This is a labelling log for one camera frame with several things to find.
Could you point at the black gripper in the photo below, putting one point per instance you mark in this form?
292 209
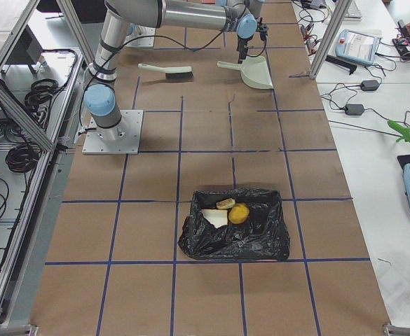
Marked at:
242 45

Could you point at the pale green dustpan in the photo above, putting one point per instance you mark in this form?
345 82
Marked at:
253 70

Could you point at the pale green hand brush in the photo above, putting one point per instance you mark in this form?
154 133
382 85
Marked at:
172 73

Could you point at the small bread piece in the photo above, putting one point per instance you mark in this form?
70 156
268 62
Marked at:
226 204

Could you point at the yellow potato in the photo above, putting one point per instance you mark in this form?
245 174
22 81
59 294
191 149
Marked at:
238 214

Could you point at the large bread slice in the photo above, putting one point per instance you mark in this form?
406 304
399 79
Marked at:
217 217

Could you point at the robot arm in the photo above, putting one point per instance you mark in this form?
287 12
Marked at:
120 24

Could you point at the black trash bag bin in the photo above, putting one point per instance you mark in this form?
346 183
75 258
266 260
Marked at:
262 236

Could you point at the black power adapter lower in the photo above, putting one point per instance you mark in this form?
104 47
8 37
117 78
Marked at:
354 109

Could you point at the black power adapter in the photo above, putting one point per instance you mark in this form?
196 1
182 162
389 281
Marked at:
354 109
369 85

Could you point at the teach pendant far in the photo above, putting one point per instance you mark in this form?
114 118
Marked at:
357 47

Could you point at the black power adapter upper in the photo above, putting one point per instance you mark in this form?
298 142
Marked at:
369 85

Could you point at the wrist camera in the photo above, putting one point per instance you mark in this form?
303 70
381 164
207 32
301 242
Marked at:
262 29

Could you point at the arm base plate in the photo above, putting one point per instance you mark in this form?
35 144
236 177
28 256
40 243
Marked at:
122 139
138 36

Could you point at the aluminium frame post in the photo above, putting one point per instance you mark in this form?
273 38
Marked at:
329 35

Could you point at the green handled tool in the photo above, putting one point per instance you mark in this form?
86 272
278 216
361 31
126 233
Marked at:
402 130

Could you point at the aluminium side frame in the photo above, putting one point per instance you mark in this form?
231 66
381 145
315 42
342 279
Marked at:
35 159

